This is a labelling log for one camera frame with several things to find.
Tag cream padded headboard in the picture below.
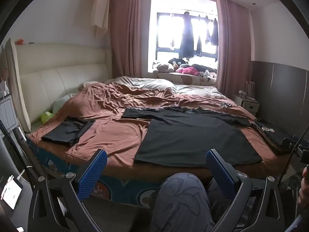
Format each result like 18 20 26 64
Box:
6 38 113 133

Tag folded black clothes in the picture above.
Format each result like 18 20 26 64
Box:
41 117 96 147

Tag pink plush toy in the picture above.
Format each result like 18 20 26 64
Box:
176 67 199 76

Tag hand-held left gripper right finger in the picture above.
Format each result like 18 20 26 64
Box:
206 148 285 232

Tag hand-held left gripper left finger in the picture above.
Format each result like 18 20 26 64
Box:
28 148 108 232

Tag brown curtain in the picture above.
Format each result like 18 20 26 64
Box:
110 0 152 84

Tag black t-shirt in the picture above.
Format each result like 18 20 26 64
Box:
121 107 263 171

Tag tablet with lit screen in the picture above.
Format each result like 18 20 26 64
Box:
0 176 23 209

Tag person's leg in patterned pants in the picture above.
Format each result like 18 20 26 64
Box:
150 173 216 232

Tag pink curtain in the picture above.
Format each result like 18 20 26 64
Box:
216 0 253 96

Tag white drawer cabinet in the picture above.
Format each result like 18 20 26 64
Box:
0 76 20 132

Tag window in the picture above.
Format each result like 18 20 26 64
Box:
151 0 219 74

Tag white pillow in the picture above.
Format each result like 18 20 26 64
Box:
52 94 73 114

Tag spotted window seat cushion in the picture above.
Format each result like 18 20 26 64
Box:
152 72 218 85

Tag hanging dark clothes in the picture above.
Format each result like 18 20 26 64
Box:
205 17 219 46

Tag white nightstand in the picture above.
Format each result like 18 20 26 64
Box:
233 93 260 113

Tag beige plush toy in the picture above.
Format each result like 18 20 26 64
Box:
153 62 171 73

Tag blue cartoon bed sheet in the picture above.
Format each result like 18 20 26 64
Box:
25 135 160 208

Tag hanging cream cloth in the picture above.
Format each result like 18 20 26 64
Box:
93 0 111 38

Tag bottles on nightstand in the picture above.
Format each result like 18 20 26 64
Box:
245 81 256 101

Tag black garment with white print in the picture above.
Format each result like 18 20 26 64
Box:
253 119 297 154

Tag black cable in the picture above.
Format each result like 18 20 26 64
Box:
280 126 309 182

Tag green packet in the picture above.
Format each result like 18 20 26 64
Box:
41 111 55 124

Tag person's right hand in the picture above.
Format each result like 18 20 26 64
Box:
298 165 309 206

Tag brown blanket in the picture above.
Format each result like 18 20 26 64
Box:
26 82 290 172

